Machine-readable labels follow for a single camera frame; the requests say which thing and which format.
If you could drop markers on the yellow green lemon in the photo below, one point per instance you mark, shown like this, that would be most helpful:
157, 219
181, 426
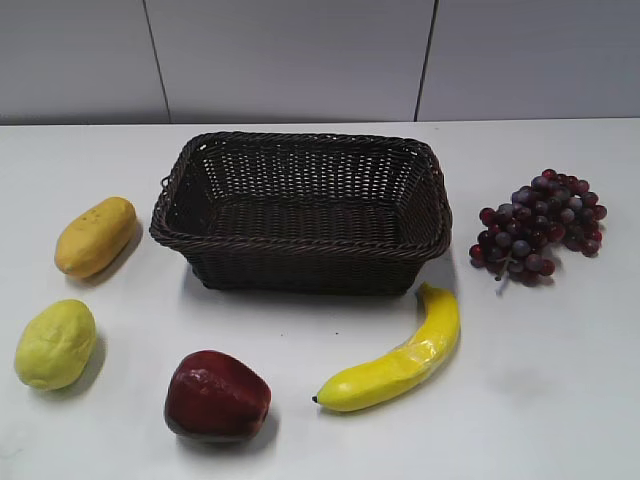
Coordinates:
56, 345

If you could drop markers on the yellow orange mango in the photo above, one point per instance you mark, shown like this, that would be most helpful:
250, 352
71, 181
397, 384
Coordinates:
92, 241

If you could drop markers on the purple red grape bunch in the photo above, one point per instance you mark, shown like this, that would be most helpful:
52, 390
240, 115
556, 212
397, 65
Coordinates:
554, 209

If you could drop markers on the yellow banana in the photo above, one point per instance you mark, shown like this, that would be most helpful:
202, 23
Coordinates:
403, 368

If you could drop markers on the dark red apple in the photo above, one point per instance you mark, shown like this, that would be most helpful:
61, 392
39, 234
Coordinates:
213, 397

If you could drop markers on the dark brown woven basket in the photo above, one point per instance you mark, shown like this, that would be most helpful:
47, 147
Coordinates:
317, 213

